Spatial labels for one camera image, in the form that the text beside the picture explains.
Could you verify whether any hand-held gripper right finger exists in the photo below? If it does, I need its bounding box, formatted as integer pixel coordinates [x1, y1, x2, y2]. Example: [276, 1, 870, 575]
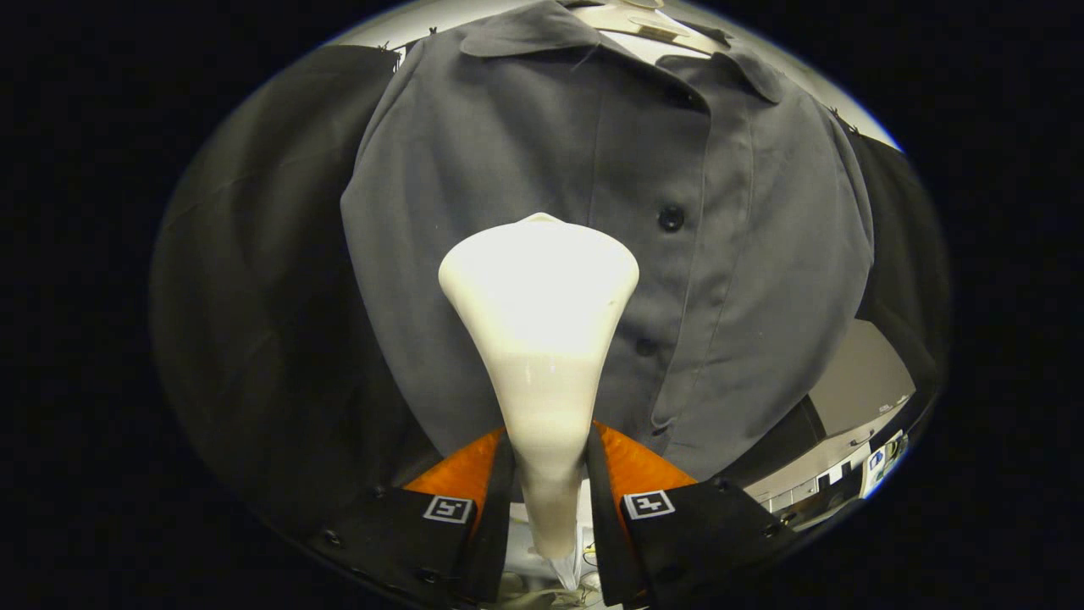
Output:
[585, 422, 798, 608]

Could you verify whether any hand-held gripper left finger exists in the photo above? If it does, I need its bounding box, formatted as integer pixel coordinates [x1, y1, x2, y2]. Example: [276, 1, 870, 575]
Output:
[308, 428, 518, 608]

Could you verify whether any white garment steamer head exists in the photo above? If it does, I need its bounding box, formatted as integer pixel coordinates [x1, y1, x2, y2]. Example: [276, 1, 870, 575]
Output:
[437, 212, 642, 563]

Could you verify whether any dark grey button shirt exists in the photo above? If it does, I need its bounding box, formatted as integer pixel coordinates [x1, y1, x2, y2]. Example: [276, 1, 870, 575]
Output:
[340, 0, 876, 485]

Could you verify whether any cream garment hanger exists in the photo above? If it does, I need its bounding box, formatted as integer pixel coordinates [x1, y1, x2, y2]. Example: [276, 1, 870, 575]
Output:
[566, 0, 705, 40]

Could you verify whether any white side desk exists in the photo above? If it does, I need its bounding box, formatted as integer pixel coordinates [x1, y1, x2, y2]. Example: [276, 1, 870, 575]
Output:
[859, 430, 910, 502]

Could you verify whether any grey top cabinet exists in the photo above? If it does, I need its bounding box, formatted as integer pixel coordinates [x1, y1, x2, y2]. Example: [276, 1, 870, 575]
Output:
[744, 319, 918, 519]

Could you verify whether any white panel under shirt collar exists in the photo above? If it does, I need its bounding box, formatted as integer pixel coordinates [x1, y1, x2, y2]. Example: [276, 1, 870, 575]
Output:
[621, 30, 705, 66]

